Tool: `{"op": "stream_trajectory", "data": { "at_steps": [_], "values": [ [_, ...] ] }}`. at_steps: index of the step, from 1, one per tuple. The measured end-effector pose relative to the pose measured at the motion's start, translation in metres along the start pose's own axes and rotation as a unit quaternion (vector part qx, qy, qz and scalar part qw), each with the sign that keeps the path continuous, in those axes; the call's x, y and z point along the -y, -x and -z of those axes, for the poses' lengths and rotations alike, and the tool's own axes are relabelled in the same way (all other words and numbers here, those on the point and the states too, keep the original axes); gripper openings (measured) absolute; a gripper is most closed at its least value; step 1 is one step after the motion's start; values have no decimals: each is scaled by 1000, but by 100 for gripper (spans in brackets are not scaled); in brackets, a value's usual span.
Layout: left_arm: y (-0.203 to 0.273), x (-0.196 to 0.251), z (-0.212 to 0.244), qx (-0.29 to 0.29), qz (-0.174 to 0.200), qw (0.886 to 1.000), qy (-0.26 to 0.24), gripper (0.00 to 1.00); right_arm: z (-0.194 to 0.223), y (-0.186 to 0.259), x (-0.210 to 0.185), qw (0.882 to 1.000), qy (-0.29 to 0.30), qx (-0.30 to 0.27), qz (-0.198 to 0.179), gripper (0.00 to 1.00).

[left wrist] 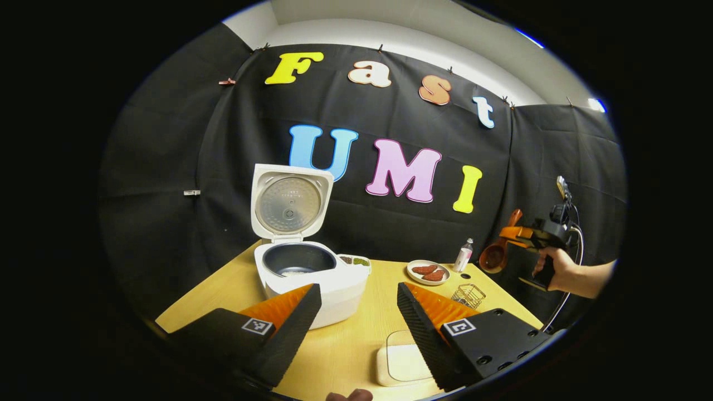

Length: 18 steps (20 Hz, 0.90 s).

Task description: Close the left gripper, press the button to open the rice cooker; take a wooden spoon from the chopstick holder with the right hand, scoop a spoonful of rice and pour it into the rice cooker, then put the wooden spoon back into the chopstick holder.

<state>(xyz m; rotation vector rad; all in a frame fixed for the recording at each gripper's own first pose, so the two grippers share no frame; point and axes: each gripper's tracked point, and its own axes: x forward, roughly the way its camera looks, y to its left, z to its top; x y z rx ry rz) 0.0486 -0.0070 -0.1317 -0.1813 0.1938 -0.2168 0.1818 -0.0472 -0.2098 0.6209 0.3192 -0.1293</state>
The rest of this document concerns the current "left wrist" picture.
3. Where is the wire chopstick holder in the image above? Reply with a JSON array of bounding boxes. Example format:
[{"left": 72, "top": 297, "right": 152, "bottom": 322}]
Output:
[{"left": 451, "top": 283, "right": 486, "bottom": 310}]

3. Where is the small clear bottle pink label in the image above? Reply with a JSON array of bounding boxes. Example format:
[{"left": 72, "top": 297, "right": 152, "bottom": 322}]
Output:
[{"left": 453, "top": 238, "right": 475, "bottom": 273}]

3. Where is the shallow tray of rice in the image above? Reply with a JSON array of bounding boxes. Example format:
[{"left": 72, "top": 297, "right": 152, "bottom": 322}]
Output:
[{"left": 375, "top": 330, "right": 441, "bottom": 387}]

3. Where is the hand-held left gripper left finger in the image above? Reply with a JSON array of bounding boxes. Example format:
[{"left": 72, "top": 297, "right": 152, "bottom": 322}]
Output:
[{"left": 167, "top": 284, "right": 323, "bottom": 389}]

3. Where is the white round plate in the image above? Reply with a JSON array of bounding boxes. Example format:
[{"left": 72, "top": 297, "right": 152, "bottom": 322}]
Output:
[{"left": 406, "top": 260, "right": 451, "bottom": 286}]

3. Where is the brown wooden spoon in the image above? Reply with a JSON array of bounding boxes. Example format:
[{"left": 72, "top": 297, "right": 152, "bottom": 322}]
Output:
[{"left": 479, "top": 209, "right": 524, "bottom": 274}]

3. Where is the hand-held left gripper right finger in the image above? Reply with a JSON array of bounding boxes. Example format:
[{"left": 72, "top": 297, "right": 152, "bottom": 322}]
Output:
[{"left": 397, "top": 281, "right": 552, "bottom": 392}]

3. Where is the black backdrop cloth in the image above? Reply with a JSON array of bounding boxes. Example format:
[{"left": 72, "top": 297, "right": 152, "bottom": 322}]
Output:
[{"left": 97, "top": 22, "right": 629, "bottom": 335}]

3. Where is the white rice cooker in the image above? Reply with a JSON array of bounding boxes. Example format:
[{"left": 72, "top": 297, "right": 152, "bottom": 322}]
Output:
[{"left": 250, "top": 163, "right": 372, "bottom": 330}]

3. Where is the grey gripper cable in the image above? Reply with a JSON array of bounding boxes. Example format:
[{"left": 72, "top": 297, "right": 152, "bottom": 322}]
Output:
[{"left": 543, "top": 223, "right": 584, "bottom": 333}]

